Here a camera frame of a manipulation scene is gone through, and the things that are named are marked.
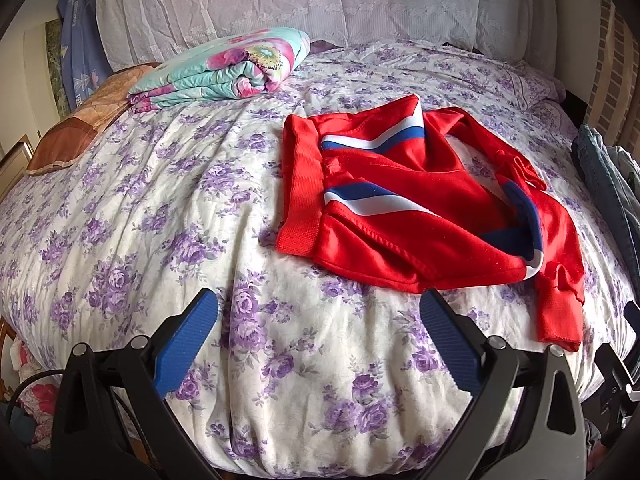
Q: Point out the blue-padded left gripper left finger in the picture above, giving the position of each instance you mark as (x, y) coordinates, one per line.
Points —
(112, 420)

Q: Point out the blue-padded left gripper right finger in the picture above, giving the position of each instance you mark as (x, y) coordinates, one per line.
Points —
(524, 420)

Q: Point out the red track pants with stripes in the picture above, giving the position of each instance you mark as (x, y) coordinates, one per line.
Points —
(412, 199)

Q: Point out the pink floral fabric under bed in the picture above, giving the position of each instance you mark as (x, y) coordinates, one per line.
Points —
(33, 412)

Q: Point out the purple floral bed quilt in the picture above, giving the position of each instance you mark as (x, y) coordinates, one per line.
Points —
(305, 374)

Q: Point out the teal grey clothes pile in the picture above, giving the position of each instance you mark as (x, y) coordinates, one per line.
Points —
(612, 178)

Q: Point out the brown orange pillow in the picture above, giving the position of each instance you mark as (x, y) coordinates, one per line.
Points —
(66, 141)

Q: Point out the blue patterned hanging cloth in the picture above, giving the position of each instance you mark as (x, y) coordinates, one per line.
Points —
(83, 61)

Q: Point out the folded turquoise floral blanket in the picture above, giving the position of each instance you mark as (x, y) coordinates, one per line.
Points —
(229, 68)

